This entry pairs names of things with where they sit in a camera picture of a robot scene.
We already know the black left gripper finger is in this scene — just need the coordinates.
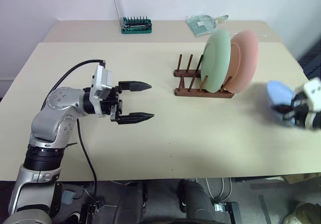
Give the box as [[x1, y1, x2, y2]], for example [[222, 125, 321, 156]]
[[116, 112, 155, 126], [118, 80, 152, 93]]

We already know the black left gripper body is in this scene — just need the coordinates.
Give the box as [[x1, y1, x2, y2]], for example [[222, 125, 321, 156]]
[[99, 84, 123, 123]]

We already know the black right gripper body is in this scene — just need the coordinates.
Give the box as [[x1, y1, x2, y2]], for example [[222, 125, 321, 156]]
[[290, 90, 311, 128]]

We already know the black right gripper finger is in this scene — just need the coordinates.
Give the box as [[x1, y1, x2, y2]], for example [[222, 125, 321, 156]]
[[272, 104, 294, 113], [279, 112, 297, 122]]

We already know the blue plate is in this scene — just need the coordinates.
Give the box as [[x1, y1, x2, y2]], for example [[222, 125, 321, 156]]
[[265, 80, 300, 127]]

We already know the pink plate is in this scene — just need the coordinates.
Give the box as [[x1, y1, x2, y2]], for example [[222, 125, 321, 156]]
[[224, 30, 259, 93]]

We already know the green plate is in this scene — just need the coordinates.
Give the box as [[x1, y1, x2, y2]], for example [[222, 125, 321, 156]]
[[200, 29, 232, 93]]

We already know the wooden dish rack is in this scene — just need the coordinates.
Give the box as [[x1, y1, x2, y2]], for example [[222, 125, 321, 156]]
[[173, 54, 234, 99]]

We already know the black ribbed object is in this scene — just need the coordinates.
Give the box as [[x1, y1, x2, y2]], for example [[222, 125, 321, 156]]
[[298, 39, 321, 80]]

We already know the green screwdriver bit set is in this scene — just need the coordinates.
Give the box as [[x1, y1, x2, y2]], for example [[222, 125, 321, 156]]
[[113, 0, 153, 35]]

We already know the olive green bundle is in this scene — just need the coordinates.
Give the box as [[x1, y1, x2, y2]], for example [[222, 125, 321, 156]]
[[283, 202, 321, 224]]

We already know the small black connector box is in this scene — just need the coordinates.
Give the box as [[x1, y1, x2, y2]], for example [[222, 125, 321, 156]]
[[81, 198, 105, 224]]

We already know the black box with metal clamp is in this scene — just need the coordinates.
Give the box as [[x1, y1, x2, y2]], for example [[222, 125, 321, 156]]
[[213, 201, 241, 224]]

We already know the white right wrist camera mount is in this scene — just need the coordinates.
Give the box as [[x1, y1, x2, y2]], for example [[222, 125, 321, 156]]
[[302, 77, 321, 111]]

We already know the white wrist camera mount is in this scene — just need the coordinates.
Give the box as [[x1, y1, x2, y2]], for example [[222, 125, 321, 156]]
[[302, 77, 321, 111], [89, 64, 114, 118]]

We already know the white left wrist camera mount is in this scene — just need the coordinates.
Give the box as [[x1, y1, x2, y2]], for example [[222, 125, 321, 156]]
[[89, 64, 114, 118]]

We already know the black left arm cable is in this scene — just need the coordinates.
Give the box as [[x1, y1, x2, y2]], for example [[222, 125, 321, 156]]
[[41, 59, 106, 204]]

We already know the grey cable loop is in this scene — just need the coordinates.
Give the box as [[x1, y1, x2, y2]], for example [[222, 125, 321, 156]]
[[205, 177, 231, 202]]

